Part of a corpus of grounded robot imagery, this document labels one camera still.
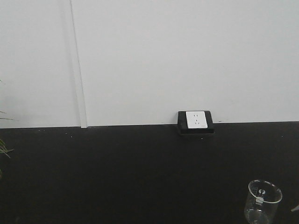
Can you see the clear glass beaker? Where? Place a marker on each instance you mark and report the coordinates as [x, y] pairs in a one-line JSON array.
[[262, 202]]

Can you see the green plant leaves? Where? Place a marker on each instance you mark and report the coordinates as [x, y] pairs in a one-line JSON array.
[[3, 148]]

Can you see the white wall power socket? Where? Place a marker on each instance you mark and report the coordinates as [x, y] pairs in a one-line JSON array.
[[196, 119]]

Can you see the black socket mounting box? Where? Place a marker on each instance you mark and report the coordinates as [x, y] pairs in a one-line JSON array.
[[184, 130]]

